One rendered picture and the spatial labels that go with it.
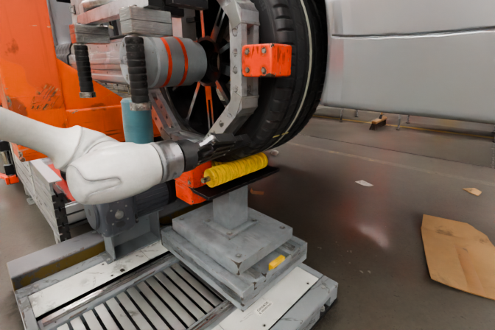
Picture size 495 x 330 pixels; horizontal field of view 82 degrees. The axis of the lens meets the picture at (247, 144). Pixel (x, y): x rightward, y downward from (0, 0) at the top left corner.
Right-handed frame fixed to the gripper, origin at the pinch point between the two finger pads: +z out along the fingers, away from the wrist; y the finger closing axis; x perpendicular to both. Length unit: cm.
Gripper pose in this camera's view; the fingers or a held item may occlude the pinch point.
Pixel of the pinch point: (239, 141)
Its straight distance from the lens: 78.6
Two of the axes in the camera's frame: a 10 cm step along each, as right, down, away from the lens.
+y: 5.1, -5.5, -6.7
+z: 7.0, -1.9, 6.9
